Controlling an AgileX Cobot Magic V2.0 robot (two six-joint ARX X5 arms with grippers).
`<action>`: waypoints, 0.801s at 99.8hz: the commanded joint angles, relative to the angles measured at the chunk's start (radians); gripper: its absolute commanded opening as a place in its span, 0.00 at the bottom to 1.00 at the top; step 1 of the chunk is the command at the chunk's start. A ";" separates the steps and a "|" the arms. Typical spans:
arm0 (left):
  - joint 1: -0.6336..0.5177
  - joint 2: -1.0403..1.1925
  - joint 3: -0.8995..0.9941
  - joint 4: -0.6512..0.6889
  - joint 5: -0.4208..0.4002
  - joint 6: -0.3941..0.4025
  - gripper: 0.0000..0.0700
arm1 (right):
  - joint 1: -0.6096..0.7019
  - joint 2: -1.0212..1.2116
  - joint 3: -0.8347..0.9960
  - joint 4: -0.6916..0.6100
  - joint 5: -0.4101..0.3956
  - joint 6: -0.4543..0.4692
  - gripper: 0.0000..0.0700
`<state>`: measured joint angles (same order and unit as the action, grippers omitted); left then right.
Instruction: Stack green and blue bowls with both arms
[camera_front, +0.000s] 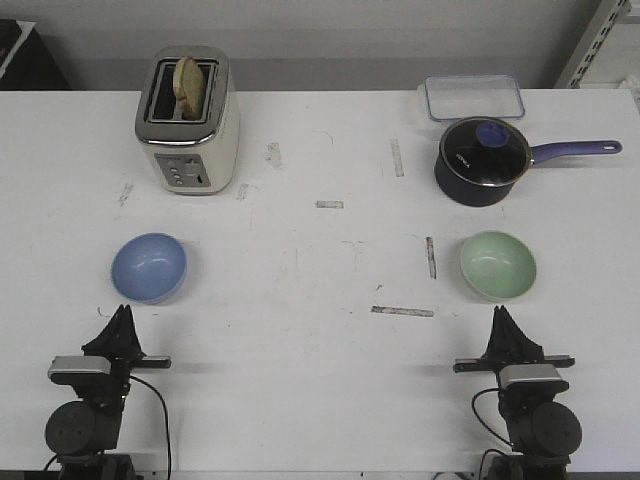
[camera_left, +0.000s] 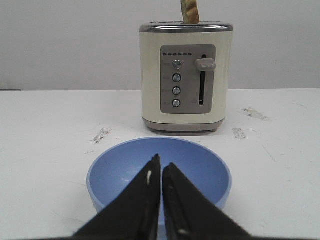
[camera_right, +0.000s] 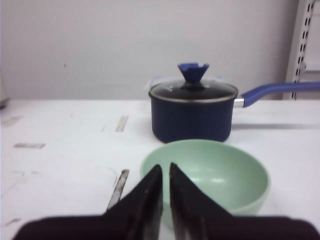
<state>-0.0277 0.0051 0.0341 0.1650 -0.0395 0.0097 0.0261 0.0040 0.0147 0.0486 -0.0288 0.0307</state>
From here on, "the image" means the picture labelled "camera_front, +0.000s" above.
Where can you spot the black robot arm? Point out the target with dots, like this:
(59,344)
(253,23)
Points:
(541,433)
(83,433)

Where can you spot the blue bowl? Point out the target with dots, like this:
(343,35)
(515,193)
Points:
(149,268)

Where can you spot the cream and chrome toaster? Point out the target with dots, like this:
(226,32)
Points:
(190,157)

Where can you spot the bread slice in toaster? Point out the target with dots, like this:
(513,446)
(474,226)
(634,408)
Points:
(189,87)

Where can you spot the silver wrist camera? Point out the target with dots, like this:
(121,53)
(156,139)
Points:
(78,370)
(545,375)

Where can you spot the white metal shelf upright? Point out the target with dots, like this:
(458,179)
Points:
(607,54)

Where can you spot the glass pot lid blue knob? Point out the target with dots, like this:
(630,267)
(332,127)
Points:
(485,151)

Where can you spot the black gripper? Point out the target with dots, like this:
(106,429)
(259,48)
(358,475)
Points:
(520,349)
(103,378)

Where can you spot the green bowl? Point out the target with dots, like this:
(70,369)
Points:
(497,265)

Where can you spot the clear plastic food container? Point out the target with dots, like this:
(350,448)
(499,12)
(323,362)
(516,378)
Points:
(454,97)

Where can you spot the dark blue saucepan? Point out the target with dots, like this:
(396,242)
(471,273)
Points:
(469,194)

